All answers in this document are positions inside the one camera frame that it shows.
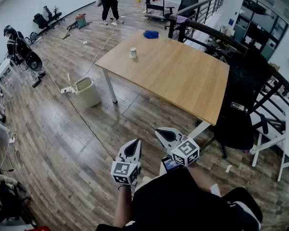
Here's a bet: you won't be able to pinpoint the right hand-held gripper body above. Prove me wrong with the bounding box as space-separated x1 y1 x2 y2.
167 135 200 167

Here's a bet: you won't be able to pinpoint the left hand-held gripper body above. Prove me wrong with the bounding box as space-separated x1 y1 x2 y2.
110 155 142 187

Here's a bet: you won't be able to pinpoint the beige trash bin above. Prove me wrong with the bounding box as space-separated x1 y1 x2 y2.
66 73 102 108

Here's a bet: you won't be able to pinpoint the person's right forearm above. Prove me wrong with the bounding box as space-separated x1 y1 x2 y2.
185 164 222 197

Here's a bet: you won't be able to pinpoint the person's left forearm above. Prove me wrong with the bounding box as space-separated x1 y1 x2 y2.
112 184 133 228

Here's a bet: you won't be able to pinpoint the small black screen device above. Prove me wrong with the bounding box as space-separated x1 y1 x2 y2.
161 156 184 173

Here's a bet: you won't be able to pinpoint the person's light trousers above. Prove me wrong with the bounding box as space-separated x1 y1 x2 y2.
133 176 159 194

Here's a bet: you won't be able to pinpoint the person's black shirt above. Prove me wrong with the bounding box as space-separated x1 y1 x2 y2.
95 167 263 231

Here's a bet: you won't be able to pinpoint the wooden table with white legs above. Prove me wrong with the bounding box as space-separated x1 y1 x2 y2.
95 31 230 140

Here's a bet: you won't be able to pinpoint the clear plastic bottle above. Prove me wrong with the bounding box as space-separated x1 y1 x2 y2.
230 102 249 112

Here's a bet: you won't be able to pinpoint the black mesh office chair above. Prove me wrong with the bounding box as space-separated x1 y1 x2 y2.
213 49 270 159

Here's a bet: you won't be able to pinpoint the blue cloth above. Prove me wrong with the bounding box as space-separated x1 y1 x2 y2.
143 30 159 39

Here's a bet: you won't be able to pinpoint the black metal railing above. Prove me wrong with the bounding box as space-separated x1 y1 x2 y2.
168 0 289 121

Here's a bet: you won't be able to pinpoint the purple cloth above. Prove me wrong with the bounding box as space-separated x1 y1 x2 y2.
175 15 189 25

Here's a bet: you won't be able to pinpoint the light jacket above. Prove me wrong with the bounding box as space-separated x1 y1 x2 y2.
0 173 18 189

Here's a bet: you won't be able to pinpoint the metal platform cart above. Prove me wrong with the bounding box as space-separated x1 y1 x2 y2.
144 0 166 22

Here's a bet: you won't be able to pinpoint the black shell chair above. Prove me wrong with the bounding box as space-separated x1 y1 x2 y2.
15 38 43 72

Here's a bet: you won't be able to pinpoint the white desk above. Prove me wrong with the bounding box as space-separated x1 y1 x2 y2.
0 58 25 85

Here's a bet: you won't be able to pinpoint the black reclined office chair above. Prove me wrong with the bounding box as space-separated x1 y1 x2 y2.
33 5 63 30

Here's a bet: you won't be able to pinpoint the white cable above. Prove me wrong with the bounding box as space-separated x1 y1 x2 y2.
83 23 118 78
42 65 63 92

